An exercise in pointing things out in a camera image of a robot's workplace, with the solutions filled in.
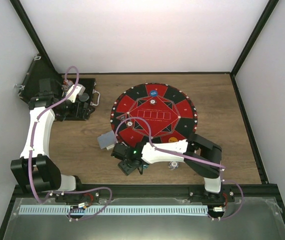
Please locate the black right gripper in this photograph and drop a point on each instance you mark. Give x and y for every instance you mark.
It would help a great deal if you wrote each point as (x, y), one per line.
(126, 169)

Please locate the orange big blind button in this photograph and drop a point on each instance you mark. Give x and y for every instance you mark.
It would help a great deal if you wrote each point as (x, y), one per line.
(172, 140)

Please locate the orange black chip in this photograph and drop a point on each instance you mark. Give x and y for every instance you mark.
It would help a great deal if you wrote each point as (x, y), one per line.
(153, 102)
(129, 123)

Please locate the blue small blind button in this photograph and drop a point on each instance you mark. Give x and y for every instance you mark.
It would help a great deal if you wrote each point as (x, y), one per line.
(153, 93)

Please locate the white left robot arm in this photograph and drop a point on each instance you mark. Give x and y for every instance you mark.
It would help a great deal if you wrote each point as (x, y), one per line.
(34, 171)

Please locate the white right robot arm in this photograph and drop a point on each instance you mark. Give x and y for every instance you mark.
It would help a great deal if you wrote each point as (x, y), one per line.
(200, 154)

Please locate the chips inside case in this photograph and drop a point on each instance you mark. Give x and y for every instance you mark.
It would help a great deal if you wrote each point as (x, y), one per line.
(67, 84)

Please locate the black poker chip case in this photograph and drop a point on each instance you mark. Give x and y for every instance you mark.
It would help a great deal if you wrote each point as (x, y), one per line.
(77, 107)

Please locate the purple white chip stack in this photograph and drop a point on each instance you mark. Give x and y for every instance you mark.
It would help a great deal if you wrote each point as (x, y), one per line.
(173, 165)

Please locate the round red black poker mat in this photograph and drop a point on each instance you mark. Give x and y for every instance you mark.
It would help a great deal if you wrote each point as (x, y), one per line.
(173, 115)

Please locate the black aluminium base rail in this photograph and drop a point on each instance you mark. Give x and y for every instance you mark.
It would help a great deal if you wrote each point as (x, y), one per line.
(195, 193)

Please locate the light blue slotted cable duct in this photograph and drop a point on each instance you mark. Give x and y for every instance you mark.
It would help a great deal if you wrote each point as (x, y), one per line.
(116, 210)

